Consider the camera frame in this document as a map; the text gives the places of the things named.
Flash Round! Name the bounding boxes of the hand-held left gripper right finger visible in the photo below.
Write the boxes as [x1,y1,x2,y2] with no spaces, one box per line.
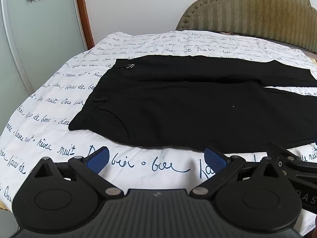
[189,147,289,199]

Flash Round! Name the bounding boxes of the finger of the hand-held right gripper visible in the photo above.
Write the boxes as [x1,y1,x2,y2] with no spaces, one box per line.
[266,141,317,178]

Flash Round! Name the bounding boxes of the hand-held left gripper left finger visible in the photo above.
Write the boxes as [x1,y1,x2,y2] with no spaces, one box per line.
[33,146,124,200]

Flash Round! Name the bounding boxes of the black pants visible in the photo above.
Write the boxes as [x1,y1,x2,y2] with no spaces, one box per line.
[68,55,317,154]

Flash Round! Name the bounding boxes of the white script-printed bedsheet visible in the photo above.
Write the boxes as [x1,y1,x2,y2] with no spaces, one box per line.
[0,30,317,233]

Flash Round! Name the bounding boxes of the frosted flower-print glass door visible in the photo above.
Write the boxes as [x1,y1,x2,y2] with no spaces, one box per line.
[0,0,88,101]

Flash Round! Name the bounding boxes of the olive quilted headboard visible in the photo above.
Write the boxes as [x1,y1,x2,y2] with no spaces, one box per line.
[175,0,317,54]

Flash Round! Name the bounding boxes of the brown wooden door frame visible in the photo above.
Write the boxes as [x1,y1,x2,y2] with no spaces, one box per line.
[73,0,96,49]

